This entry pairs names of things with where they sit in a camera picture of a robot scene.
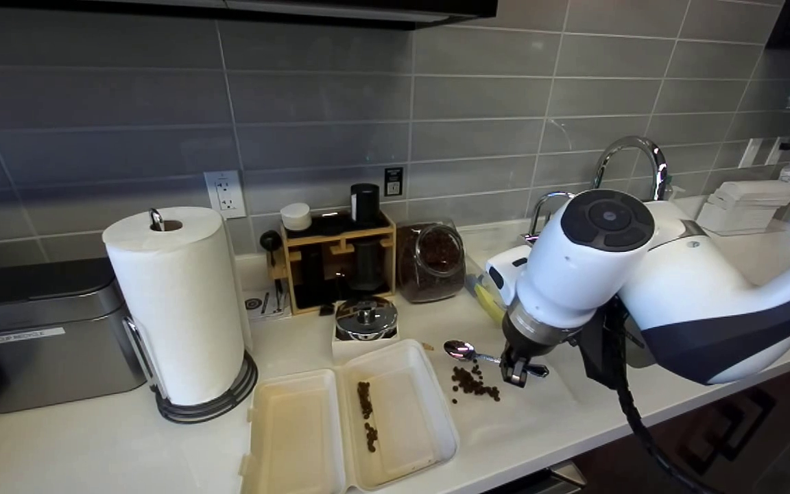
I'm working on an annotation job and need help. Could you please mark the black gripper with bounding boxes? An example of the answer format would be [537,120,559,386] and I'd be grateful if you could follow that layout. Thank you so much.
[499,326,555,389]

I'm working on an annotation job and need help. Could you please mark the tall chrome faucet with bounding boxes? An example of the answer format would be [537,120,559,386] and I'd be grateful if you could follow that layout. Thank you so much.
[589,132,674,206]

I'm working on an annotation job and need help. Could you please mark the white wall plate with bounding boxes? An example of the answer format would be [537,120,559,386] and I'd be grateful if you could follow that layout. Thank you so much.
[736,134,766,172]

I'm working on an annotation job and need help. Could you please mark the silver metal spoon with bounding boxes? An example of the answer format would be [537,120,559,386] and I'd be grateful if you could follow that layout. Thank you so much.
[442,337,508,370]

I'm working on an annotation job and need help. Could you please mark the white paper towel roll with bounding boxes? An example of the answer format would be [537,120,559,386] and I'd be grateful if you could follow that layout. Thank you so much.
[102,202,250,408]

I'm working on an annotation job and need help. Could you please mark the wooden coffee stand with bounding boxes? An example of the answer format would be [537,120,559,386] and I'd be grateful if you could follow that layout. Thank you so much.
[265,212,401,315]

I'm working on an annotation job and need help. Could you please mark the small chrome faucet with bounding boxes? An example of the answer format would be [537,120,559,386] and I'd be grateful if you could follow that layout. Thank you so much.
[526,187,580,242]

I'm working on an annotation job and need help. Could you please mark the pile of coffee beans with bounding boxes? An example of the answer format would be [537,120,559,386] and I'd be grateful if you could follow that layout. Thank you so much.
[448,361,505,407]

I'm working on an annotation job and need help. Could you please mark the white wall outlet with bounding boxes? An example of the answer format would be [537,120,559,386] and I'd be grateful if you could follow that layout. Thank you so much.
[204,167,250,221]

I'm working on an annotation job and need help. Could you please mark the dark range hood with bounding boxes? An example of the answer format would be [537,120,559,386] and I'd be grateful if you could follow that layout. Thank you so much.
[0,0,499,31]

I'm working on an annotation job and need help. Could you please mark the stainless steel bread box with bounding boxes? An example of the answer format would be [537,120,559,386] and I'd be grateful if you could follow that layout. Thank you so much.
[0,258,149,418]

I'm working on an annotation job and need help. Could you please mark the white foam clamshell container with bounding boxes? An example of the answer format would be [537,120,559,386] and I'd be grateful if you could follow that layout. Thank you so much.
[238,337,463,494]

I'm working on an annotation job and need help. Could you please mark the small white cup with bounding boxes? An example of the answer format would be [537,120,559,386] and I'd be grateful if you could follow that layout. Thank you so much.
[278,199,316,232]

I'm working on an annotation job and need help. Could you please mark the white paper napkin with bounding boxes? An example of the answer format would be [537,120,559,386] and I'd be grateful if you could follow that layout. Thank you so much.
[427,337,618,444]

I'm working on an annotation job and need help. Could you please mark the white square base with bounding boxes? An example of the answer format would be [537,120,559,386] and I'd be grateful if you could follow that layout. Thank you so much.
[329,324,409,361]

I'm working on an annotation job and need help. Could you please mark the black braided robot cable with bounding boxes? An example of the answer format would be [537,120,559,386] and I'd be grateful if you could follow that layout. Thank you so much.
[580,300,721,494]

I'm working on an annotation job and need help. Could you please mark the glass jar of coffee beans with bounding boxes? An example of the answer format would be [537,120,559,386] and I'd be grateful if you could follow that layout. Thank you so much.
[394,219,470,306]

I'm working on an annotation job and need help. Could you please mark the scattered coffee beans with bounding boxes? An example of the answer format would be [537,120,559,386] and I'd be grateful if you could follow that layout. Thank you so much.
[353,376,382,455]

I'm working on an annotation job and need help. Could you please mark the white box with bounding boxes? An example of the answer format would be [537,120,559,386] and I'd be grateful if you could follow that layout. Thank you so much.
[692,177,790,239]

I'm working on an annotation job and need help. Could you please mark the black cylindrical coffee press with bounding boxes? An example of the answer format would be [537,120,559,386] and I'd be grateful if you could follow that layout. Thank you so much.
[348,182,385,231]

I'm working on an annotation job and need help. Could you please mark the small metal tools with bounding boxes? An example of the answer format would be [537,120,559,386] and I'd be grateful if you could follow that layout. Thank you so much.
[242,285,289,319]

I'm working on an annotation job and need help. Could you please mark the small black wall switch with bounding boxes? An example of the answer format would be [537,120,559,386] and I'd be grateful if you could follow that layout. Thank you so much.
[382,164,409,199]

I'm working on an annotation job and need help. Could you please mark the dark base cabinet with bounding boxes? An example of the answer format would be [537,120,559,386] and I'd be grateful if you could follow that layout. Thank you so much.
[556,352,790,494]

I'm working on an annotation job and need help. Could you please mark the metal paper towel holder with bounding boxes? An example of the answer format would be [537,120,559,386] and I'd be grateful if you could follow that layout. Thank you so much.
[145,206,260,429]

